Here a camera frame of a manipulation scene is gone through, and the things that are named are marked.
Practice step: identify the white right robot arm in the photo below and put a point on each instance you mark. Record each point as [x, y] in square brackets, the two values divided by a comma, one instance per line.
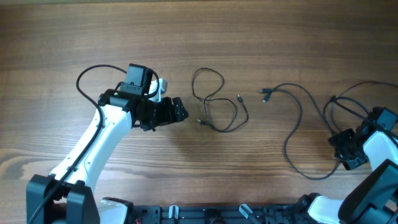
[367, 202]

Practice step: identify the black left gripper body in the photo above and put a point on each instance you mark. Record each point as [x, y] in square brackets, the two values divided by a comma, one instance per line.
[156, 113]

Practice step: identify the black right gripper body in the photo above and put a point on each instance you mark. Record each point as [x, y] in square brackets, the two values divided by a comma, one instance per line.
[347, 150]

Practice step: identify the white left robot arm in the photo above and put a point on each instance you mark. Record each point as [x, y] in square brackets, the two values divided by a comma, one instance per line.
[66, 194]

